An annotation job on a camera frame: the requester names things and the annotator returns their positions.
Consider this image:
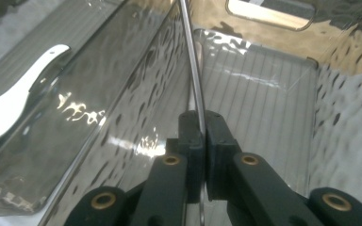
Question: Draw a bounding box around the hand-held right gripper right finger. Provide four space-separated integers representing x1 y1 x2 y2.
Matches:
205 109 325 226

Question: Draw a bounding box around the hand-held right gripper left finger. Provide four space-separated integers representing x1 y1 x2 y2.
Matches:
127 110 206 226

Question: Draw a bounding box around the transparent grey plastic bin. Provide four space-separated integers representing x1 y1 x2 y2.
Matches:
40 0 362 226
0 0 184 218

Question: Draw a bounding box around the white ceramic spoon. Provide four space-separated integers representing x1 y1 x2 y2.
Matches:
0 43 73 146

